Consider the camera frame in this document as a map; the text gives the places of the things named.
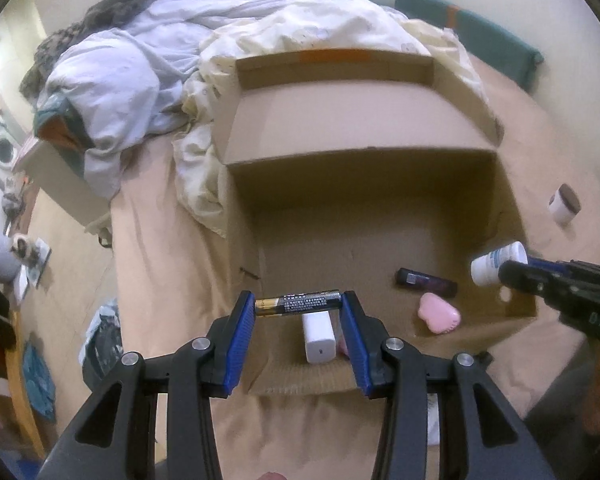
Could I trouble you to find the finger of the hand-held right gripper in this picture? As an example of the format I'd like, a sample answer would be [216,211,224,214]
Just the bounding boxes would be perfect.
[525,256,600,281]
[497,260,581,311]

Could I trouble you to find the dark purple tube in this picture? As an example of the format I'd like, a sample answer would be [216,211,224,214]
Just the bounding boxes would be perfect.
[396,267,458,297]

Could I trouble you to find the teal cloth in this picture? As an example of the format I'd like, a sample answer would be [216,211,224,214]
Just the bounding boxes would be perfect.
[22,342,56,418]

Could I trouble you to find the cardboard box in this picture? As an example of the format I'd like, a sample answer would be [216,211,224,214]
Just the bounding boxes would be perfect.
[212,49,538,396]

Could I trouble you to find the wooden chair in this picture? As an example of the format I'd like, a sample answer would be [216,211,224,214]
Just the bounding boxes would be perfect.
[0,310,46,461]

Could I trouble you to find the white jar with brown lid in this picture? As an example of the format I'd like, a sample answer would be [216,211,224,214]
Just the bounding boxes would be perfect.
[548,184,582,225]

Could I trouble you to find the crumpled plastic bags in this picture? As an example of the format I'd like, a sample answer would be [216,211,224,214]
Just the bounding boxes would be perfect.
[80,300,126,388]

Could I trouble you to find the pink cloud-shaped case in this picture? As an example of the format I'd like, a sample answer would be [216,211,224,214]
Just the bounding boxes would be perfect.
[416,292,462,336]

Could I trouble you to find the cream nightstand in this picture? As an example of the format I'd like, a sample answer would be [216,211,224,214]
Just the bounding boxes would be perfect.
[12,137,113,228]

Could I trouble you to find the papers on floor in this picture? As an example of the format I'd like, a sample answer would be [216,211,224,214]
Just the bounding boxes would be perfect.
[15,237,51,301]

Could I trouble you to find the teal and orange pillow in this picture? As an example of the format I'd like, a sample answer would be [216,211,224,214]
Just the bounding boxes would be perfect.
[34,92,93,151]

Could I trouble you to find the cream printed quilt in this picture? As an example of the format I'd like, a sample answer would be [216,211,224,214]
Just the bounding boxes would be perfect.
[172,0,488,238]

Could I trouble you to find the black and gold battery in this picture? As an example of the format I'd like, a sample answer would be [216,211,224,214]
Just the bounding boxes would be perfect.
[255,289,342,317]

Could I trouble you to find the white charger block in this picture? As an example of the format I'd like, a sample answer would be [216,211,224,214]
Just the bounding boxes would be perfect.
[302,312,337,365]

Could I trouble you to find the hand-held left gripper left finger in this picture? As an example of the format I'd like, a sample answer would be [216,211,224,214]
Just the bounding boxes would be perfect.
[40,290,256,480]

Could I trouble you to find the lavender quilt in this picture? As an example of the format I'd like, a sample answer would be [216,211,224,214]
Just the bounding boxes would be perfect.
[45,0,261,198]

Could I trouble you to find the teal headboard cushion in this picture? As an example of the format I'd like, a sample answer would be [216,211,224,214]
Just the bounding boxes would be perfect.
[394,0,543,93]

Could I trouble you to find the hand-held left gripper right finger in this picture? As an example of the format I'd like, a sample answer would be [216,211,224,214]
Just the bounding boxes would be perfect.
[341,290,556,480]

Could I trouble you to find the white bottle with blue label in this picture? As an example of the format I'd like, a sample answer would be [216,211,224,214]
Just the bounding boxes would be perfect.
[470,241,528,287]

